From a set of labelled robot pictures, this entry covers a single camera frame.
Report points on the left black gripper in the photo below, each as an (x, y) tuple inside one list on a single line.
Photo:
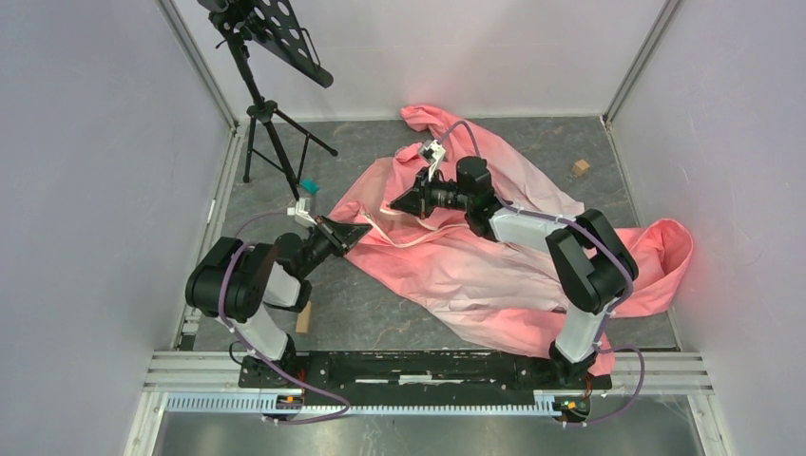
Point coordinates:
[(341, 236)]

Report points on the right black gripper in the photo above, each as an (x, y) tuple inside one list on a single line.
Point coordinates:
[(416, 201)]

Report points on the pink zip jacket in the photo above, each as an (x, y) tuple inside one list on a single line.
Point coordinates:
[(504, 297)]

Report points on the black perforated music stand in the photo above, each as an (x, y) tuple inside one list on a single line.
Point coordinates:
[(274, 26)]

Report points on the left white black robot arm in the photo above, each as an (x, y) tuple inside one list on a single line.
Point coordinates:
[(238, 283)]

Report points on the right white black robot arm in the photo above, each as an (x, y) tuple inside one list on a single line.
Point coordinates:
[(595, 270)]

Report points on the small teal block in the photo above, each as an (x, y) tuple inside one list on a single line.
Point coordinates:
[(309, 186)]

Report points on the long wooden block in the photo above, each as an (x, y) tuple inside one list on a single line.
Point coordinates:
[(304, 319)]

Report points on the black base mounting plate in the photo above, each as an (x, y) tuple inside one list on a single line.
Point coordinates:
[(410, 378)]

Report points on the small wooden cube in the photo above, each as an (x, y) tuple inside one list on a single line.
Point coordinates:
[(580, 168)]

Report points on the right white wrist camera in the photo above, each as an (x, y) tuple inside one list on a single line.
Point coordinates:
[(433, 152)]

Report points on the white slotted cable duct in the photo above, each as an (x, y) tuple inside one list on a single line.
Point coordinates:
[(275, 404)]

